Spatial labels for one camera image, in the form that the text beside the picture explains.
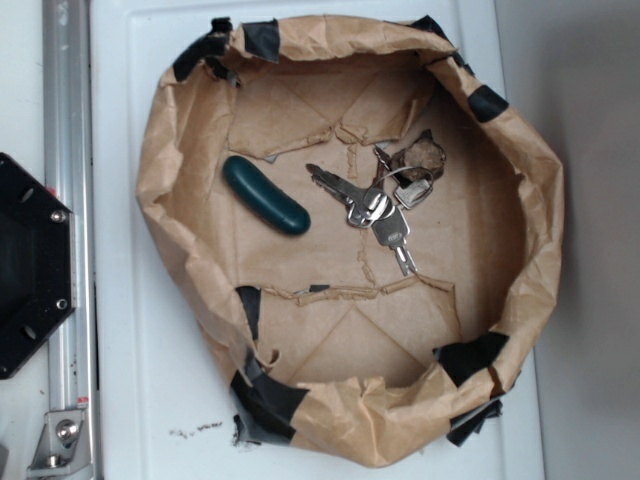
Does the dark green plastic pickle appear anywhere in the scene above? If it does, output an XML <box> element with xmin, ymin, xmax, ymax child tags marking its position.
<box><xmin>222</xmin><ymin>155</ymin><xmax>311</xmax><ymax>236</ymax></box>

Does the brown paper bag bin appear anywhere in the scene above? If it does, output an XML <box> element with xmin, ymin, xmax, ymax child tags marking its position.
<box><xmin>136</xmin><ymin>15</ymin><xmax>564</xmax><ymax>467</ymax></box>

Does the long silver key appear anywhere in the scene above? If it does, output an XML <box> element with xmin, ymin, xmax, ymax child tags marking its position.
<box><xmin>306</xmin><ymin>163</ymin><xmax>374</xmax><ymax>228</ymax></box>

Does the silver key with square head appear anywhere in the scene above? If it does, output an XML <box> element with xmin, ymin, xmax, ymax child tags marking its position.
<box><xmin>372</xmin><ymin>207</ymin><xmax>418</xmax><ymax>276</ymax></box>

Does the small silver key tag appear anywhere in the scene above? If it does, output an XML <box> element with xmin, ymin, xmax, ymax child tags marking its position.
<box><xmin>394</xmin><ymin>179</ymin><xmax>433</xmax><ymax>209</ymax></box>

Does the silver metal key ring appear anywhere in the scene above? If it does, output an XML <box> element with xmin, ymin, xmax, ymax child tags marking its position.
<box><xmin>363</xmin><ymin>165</ymin><xmax>435</xmax><ymax>213</ymax></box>

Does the brown cat-shaped keychain charm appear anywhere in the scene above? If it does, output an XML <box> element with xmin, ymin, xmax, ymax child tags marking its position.
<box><xmin>391</xmin><ymin>129</ymin><xmax>447</xmax><ymax>181</ymax></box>

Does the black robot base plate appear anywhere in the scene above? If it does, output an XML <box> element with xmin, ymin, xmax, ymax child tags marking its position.
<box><xmin>1</xmin><ymin>153</ymin><xmax>75</xmax><ymax>380</ymax></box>

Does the aluminium extrusion rail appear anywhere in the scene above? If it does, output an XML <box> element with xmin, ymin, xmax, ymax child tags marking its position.
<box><xmin>40</xmin><ymin>1</ymin><xmax>102</xmax><ymax>479</ymax></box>

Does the silver metal corner bracket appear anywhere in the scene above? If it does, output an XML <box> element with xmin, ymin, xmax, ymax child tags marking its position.
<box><xmin>27</xmin><ymin>409</ymin><xmax>91</xmax><ymax>479</ymax></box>

